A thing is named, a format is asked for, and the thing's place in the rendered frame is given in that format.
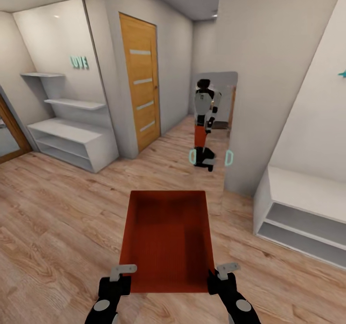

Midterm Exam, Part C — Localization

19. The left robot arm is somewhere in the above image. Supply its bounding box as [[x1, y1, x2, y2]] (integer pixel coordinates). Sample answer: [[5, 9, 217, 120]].
[[85, 264, 137, 324]]

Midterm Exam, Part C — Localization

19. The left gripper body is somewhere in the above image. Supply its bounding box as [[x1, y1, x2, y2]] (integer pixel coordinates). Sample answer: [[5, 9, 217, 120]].
[[99, 276, 131, 299]]

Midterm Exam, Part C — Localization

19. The storage box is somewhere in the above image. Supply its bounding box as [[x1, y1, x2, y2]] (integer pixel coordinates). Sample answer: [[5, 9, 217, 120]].
[[119, 190, 216, 293]]

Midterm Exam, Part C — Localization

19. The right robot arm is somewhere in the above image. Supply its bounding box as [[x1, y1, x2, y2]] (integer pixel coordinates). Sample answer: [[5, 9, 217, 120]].
[[207, 262, 261, 324]]

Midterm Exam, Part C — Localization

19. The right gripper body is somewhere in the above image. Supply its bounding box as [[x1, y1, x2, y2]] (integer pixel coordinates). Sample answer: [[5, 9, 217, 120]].
[[207, 272, 237, 300]]

